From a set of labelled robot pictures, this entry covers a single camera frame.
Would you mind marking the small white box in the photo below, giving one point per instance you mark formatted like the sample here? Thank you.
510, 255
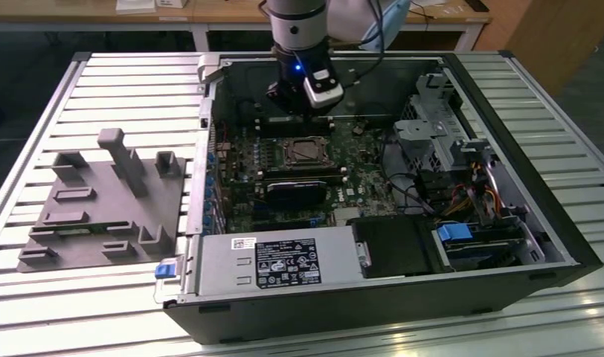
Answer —
171, 3

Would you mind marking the silver power supply unit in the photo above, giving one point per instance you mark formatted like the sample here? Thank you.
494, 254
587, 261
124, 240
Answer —
223, 260

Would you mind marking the blue disk carrier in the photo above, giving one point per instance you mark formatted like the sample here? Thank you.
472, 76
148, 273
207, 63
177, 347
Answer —
456, 232

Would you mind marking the graphics card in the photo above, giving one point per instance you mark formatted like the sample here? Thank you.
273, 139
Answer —
295, 195

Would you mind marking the grey parts rack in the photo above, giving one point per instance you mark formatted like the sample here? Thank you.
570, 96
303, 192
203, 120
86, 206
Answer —
109, 208

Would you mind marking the green motherboard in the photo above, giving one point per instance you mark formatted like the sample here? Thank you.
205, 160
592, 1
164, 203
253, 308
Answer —
367, 186

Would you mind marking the thin metal locking lever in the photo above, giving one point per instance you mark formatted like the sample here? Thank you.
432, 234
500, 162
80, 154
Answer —
307, 137

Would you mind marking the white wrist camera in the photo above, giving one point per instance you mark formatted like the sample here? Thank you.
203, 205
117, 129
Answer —
323, 94

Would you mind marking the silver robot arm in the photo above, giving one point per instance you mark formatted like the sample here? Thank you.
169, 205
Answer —
295, 22

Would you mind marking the black RAM slot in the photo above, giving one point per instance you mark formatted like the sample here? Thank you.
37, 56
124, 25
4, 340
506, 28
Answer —
323, 125
323, 133
303, 171
323, 129
303, 179
303, 176

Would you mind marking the silver metal drive cage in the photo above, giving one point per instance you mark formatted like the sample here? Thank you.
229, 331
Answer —
416, 134

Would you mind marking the blue case latch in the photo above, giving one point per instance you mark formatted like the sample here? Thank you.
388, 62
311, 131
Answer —
164, 271

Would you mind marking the wooden cabinet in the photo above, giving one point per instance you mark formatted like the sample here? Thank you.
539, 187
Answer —
555, 37

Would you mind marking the wooden desk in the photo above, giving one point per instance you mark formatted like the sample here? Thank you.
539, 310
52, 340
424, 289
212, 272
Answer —
84, 15

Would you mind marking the silver square CPU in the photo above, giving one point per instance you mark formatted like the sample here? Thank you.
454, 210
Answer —
307, 151

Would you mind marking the CPU socket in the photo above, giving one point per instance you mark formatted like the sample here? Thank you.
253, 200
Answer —
281, 166

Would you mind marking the black open PC case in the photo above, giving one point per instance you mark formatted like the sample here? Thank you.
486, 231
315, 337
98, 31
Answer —
332, 316

